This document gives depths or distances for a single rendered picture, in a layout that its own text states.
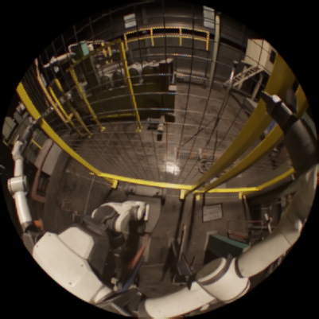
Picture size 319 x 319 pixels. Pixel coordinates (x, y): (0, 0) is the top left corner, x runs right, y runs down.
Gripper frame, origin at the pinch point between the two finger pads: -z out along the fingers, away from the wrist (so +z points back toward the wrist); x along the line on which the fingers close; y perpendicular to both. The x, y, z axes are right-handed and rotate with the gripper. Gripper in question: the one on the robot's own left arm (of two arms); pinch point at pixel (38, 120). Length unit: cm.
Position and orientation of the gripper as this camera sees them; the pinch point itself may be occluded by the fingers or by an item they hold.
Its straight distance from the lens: 88.2
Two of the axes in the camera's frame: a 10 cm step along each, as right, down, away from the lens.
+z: -1.4, 8.7, -4.7
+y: -0.5, -4.8, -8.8
